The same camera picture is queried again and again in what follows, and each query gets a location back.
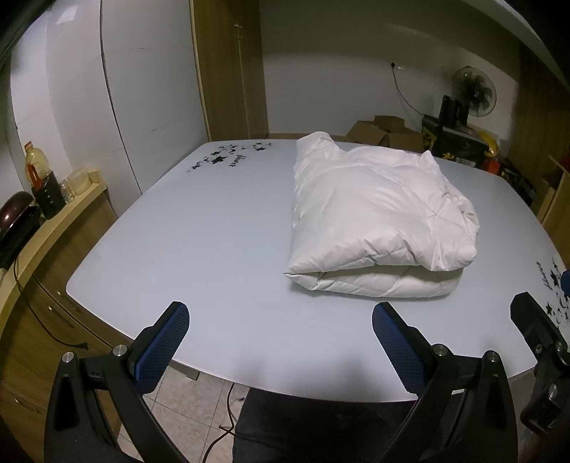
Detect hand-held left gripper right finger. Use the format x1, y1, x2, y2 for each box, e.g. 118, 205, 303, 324
372, 301, 520, 463

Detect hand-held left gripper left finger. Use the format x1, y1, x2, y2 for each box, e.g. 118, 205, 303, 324
43, 301, 191, 463

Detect white down jacket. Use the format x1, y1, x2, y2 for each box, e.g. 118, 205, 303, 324
283, 130, 482, 299

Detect wooden shelf unit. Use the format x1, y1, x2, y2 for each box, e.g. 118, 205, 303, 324
535, 154, 570, 233

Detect person's dark trousers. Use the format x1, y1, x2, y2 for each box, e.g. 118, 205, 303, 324
232, 386, 420, 463

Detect wooden counter cabinet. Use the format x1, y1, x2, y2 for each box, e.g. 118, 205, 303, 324
0, 180, 135, 463

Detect yellow plastic object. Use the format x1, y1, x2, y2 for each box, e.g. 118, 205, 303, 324
478, 129, 500, 158

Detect black and yellow box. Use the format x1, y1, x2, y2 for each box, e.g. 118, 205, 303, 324
421, 113, 487, 168

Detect clear plastic container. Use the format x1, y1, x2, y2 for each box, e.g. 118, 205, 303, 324
59, 167, 106, 202

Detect black box-shaped device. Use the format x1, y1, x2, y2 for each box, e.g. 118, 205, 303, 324
439, 94, 473, 131

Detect black standing fan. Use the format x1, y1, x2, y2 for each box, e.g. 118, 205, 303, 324
451, 65, 498, 119

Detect orange drink bottle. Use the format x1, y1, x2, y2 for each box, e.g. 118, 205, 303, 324
23, 140, 52, 190

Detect white glossy cabinet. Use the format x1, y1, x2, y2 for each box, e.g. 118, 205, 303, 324
9, 0, 211, 217

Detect wooden wardrobe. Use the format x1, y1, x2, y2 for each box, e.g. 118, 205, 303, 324
189, 0, 271, 142

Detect red floor cable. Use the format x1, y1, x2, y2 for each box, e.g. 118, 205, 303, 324
208, 382, 251, 451

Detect black power cable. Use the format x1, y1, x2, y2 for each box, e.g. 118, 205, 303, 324
12, 257, 90, 351

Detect black wall cable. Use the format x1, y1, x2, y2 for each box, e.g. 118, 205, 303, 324
390, 62, 429, 119

